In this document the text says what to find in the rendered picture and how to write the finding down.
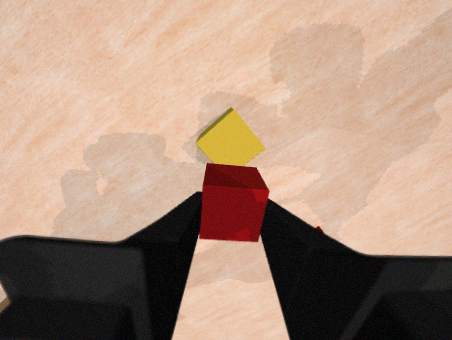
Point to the yellow cube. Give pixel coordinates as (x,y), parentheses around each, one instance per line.
(229,140)

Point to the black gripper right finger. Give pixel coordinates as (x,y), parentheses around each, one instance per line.
(326,290)

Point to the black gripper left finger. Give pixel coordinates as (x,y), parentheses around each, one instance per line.
(147,271)

